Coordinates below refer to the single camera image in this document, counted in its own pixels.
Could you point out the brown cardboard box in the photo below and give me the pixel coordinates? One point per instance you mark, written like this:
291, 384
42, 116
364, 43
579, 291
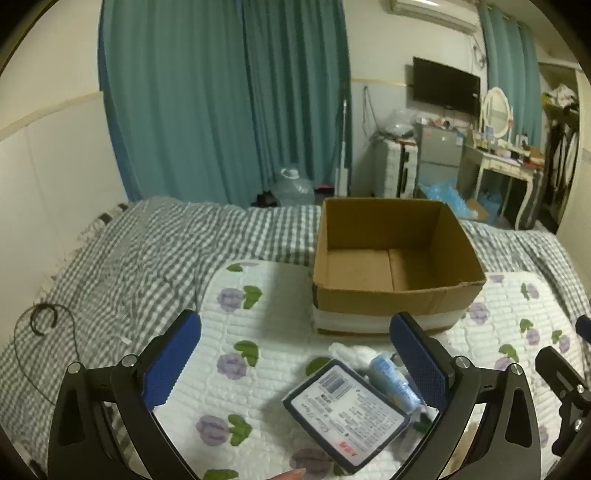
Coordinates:
377, 257

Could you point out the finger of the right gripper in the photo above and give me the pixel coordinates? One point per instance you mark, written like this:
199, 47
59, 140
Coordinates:
583, 327
569, 387

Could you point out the silver mini fridge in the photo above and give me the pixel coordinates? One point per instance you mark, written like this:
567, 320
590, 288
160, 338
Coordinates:
439, 156

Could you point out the teal right curtain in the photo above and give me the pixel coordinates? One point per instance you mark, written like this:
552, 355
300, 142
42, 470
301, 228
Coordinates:
513, 66

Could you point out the teal curtain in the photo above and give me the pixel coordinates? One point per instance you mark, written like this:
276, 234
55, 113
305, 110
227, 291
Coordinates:
513, 66
210, 100

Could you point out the white dressing table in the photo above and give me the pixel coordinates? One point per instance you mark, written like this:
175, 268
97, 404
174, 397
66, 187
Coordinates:
509, 189

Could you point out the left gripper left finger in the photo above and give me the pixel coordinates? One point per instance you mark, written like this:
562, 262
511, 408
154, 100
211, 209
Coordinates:
82, 443

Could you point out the grey checked bed cover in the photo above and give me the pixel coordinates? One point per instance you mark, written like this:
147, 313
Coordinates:
131, 278

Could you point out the white floral quilted pad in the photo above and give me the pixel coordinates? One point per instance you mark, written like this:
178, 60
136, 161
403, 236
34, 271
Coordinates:
258, 341

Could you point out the oval vanity mirror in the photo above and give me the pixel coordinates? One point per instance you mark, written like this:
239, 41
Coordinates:
496, 116

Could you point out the black wall television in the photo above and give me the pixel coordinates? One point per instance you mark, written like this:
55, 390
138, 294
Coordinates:
441, 85

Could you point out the blue plastic bag pile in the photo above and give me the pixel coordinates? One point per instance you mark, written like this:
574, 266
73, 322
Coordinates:
447, 193

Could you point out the clear water jug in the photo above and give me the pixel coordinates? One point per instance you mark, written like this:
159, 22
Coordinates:
293, 189

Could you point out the light blue tissue pack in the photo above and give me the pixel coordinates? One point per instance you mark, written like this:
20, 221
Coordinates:
390, 381

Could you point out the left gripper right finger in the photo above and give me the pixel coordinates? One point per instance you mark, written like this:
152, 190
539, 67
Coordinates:
506, 443

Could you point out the white air conditioner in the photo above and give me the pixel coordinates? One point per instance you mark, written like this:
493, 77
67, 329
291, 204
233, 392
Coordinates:
450, 14

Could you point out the dark blue tissue pack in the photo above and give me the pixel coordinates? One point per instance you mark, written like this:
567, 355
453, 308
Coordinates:
349, 419

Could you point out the white suitcase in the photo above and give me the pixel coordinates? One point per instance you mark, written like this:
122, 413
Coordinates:
395, 168

